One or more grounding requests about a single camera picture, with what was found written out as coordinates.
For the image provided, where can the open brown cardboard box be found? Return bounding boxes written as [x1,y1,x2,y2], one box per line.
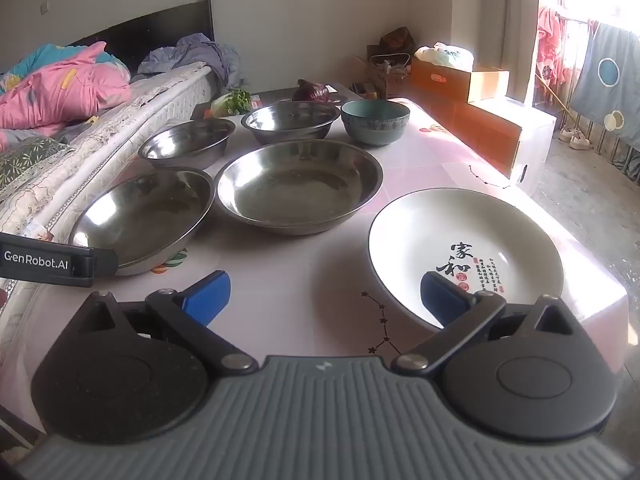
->
[350,52,416,101]

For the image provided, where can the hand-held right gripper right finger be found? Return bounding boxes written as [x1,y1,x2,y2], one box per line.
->
[391,270,576,376]

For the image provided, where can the blue cloth with circles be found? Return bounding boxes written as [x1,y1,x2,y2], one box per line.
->
[570,22,640,151]

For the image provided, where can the grey-blue crumpled clothes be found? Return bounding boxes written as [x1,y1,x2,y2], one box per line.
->
[137,34,246,88]

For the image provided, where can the green leaf-pattern pillow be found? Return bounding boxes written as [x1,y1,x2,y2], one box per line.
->
[0,136,76,193]

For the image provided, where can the teal ceramic bowl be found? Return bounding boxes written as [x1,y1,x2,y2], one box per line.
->
[341,99,411,147]

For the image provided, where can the white paper label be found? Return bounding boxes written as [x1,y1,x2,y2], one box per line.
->
[21,217,55,242]

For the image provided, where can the bed with white mattress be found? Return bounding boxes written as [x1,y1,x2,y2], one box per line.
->
[0,62,221,311]

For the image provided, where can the small steel bowl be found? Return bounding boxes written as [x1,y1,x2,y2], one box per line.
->
[138,119,236,170]

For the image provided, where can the shallow steel plate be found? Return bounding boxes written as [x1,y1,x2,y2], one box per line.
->
[69,167,217,277]

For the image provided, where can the pink floral quilt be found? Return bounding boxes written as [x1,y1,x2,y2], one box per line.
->
[0,42,132,131]

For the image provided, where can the pink hanging garment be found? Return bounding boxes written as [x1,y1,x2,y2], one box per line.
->
[536,6,568,83]

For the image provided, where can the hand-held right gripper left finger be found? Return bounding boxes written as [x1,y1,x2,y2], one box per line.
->
[75,270,260,376]

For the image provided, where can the black bed headboard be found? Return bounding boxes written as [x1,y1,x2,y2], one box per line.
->
[65,0,216,73]

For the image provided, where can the large steel plate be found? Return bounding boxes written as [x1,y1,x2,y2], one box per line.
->
[215,141,385,236]

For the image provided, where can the white and orange box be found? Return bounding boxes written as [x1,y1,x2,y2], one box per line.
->
[467,97,557,193]

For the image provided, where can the white plastic bag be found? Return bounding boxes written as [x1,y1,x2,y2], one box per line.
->
[414,42,475,72]

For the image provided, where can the napa cabbage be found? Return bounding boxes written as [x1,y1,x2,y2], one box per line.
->
[210,89,252,118]

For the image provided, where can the white calligraphy ceramic plate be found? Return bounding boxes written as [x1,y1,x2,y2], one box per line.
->
[368,187,565,333]

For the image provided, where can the metal drying rack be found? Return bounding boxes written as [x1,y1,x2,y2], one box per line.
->
[537,5,640,181]

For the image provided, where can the dark brown bag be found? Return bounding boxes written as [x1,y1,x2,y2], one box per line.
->
[379,26,417,58]

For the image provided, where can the pair of white shoes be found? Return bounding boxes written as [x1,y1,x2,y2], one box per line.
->
[559,127,593,151]

